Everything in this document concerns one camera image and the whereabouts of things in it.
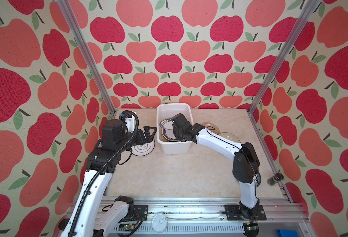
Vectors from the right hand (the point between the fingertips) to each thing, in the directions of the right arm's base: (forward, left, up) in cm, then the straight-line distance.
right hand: (174, 125), depth 88 cm
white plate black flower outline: (-8, +20, -18) cm, 28 cm away
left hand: (-18, +8, +16) cm, 25 cm away
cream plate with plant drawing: (+7, -39, -17) cm, 43 cm away
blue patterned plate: (-21, -52, -18) cm, 58 cm away
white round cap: (-49, +2, -14) cm, 51 cm away
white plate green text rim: (+6, +5, -16) cm, 18 cm away
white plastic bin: (+15, +6, -3) cm, 17 cm away
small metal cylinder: (-23, -57, -13) cm, 63 cm away
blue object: (-46, -57, -17) cm, 75 cm away
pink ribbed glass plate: (+17, -27, -19) cm, 37 cm away
